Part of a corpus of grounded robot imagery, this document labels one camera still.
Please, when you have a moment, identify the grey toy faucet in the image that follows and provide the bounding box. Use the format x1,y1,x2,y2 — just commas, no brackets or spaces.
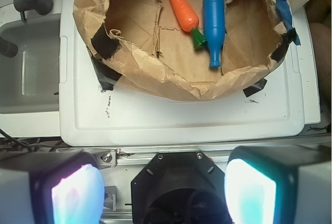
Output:
0,0,54,59

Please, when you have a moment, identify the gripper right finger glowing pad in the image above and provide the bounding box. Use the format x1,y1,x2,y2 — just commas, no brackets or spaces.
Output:
224,145,331,223

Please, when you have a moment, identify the brown paper bag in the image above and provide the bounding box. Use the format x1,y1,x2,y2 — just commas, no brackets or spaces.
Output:
73,0,296,102

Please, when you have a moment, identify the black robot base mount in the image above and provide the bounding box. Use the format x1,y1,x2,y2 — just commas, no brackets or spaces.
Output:
131,151,225,223

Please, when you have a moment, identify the orange toy carrot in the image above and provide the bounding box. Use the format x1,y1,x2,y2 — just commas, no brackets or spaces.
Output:
170,0,206,49

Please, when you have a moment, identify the white toy sink basin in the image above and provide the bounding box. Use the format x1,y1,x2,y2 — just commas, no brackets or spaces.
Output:
1,0,62,137

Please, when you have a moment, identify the blue painter tape strip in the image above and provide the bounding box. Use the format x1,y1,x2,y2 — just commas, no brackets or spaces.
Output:
275,0,301,46

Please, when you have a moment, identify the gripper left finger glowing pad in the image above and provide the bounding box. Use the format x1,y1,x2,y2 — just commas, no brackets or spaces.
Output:
1,152,105,223

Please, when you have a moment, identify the blue plastic bottle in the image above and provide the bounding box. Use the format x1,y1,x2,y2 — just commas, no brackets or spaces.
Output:
202,0,226,68

